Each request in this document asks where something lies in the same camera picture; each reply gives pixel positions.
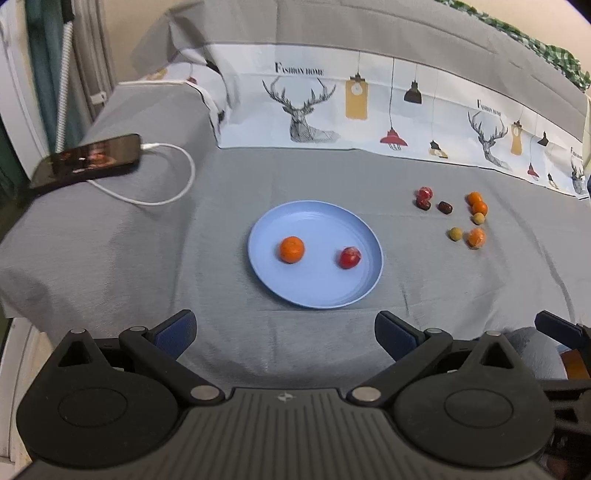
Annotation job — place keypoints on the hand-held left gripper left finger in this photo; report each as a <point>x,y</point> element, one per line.
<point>178,334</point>

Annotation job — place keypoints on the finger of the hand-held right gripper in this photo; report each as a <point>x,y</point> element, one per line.
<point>558,327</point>

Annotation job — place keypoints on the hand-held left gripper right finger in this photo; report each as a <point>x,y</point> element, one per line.
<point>392,334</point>

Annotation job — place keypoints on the small red fruit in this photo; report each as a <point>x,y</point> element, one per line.
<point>425,192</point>
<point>423,203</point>
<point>350,257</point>

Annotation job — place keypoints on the small yellow-green fruit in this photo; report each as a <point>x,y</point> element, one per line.
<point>478,218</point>
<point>456,234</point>

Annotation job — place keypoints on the small orange mandarin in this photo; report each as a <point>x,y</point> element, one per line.
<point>480,208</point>
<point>474,198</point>
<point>476,238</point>
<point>292,249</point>

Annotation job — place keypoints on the dark brown date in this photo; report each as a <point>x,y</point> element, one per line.
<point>445,207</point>

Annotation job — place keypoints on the light blue round plate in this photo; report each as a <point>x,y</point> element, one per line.
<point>314,221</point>

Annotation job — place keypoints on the grey clothing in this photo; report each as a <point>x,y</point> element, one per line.
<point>540,355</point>

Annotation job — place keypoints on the black smartphone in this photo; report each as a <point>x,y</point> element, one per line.
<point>92,157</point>

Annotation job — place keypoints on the deer print white sheet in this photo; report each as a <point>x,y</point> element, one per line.
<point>258,120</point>

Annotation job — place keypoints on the printed white pillow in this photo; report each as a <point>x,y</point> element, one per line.
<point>184,74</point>

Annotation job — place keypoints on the striped white pole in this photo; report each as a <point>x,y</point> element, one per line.
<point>64,83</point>

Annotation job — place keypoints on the green checked cloth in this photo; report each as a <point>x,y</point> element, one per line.
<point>554,50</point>

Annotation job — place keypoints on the teal curtain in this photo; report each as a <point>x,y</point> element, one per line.
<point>46,69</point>

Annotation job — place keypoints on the grey curtain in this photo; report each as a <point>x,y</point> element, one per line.
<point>94,46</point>

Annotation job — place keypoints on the white bed frame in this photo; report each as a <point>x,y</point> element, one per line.
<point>18,392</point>

